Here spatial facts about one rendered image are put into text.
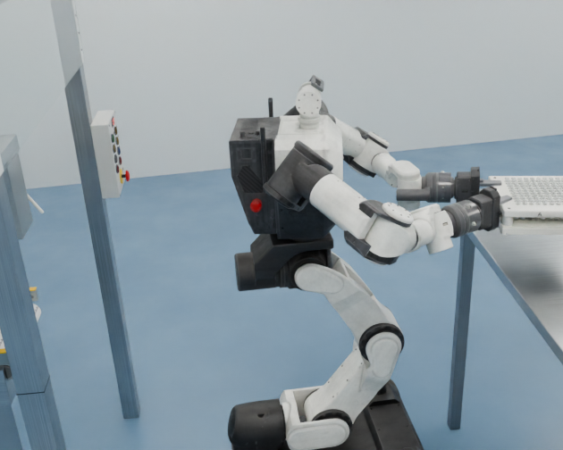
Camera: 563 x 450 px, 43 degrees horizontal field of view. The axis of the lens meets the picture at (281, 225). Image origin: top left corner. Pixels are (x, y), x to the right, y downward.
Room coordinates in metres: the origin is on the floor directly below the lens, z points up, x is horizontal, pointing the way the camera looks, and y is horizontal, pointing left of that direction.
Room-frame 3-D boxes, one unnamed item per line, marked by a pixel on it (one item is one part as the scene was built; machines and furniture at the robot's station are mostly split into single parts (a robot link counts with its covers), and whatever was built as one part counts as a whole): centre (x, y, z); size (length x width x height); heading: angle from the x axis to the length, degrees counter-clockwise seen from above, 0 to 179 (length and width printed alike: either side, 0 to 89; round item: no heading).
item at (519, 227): (1.80, -0.72, 1.03); 0.24 x 0.24 x 0.02; 84
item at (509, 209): (1.80, -0.72, 1.08); 0.25 x 0.24 x 0.02; 174
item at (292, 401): (1.86, -0.07, 0.28); 0.21 x 0.20 x 0.13; 97
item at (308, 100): (1.85, -0.09, 1.36); 0.10 x 0.07 x 0.09; 175
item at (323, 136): (1.86, -0.03, 1.16); 0.34 x 0.30 x 0.36; 175
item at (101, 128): (2.32, 0.58, 1.08); 0.17 x 0.06 x 0.26; 4
